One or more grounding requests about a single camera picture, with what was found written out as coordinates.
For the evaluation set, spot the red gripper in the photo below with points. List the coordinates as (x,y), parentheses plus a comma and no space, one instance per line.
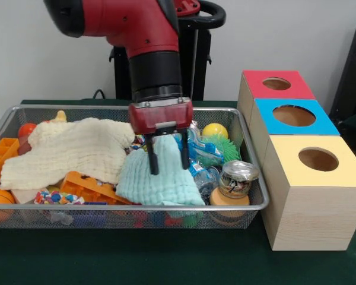
(160,115)

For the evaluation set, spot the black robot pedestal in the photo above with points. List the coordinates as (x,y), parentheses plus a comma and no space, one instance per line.
(201,74)

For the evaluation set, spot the cream muslin cloth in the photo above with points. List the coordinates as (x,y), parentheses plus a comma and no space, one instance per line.
(62,148)

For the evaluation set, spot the orange plastic grid tray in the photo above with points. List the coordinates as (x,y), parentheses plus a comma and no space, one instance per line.
(1,151)

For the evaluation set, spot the mint green muslin cloth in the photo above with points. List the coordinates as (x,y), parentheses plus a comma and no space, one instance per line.
(166,184)

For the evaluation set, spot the yellow rubber duck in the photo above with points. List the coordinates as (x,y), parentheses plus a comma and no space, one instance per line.
(60,116)

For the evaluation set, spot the wooden three-hole box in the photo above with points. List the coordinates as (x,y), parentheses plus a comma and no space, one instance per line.
(314,207)

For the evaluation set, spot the dark green table cloth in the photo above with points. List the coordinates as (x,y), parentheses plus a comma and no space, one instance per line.
(136,258)

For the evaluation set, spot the silver mesh bin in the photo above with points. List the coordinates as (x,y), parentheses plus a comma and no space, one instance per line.
(166,215)

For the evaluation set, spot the green spiky ball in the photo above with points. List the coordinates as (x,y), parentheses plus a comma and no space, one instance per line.
(222,148)

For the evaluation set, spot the yellow ball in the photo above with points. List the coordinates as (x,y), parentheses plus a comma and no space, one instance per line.
(215,130)

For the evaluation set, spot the red-orange ball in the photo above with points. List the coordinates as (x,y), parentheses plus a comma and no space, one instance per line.
(26,130)

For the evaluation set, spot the orange plastic toy block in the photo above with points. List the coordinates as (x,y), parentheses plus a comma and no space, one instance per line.
(86,187)

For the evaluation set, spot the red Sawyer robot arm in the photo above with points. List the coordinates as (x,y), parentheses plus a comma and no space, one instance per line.
(121,17)

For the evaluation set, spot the crushed drink can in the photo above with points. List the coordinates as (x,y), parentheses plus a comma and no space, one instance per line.
(238,178)

